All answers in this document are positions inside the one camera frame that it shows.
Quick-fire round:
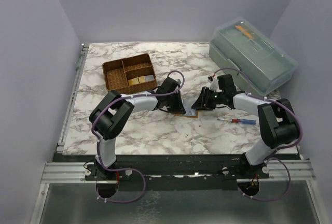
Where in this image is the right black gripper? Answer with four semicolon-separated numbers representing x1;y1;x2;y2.
191;87;225;111

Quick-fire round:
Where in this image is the yellow leather card holder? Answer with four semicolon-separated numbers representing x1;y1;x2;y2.
174;98;198;118

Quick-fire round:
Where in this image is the white silver credit card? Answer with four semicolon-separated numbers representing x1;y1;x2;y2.
182;98;197;117

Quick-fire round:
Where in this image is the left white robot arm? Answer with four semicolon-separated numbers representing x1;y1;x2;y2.
85;76;185;180

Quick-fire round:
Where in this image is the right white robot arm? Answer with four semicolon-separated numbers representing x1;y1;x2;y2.
191;74;302;178

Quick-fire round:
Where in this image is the red blue screwdriver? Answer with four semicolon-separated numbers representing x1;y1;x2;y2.
218;119;257;125

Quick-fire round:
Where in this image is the brown woven basket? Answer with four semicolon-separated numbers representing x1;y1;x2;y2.
102;53;157;94

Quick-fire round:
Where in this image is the clear lid plastic toolbox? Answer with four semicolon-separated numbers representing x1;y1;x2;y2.
209;18;298;96

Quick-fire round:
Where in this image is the orange tool inside toolbox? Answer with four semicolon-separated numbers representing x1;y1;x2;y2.
235;25;254;40

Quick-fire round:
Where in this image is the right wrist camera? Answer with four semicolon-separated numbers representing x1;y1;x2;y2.
207;76;220;92

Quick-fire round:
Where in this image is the aluminium rail frame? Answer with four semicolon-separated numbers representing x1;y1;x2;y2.
30;43;90;223

